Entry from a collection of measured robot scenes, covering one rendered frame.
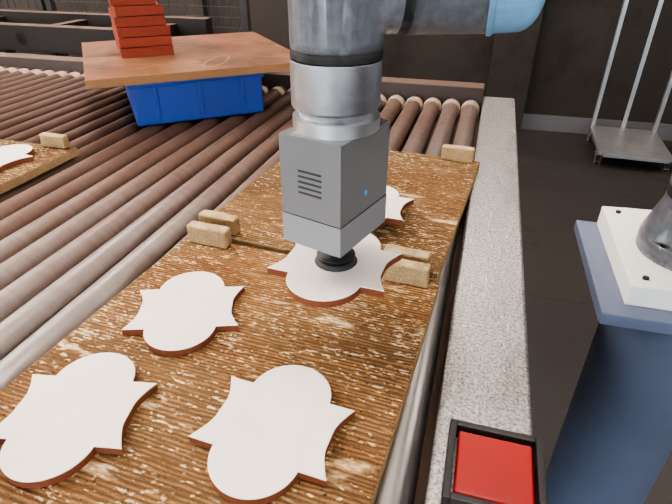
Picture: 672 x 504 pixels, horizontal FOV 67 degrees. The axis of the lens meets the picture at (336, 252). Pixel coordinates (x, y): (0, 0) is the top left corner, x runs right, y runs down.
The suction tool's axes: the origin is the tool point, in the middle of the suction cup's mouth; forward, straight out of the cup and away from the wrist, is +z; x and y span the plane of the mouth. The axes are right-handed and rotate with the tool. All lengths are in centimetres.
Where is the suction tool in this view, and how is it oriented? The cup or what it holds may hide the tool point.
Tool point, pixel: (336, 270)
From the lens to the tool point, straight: 51.8
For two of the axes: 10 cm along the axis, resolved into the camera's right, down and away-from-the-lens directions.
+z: 0.0, 8.5, 5.2
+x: 8.4, 2.9, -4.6
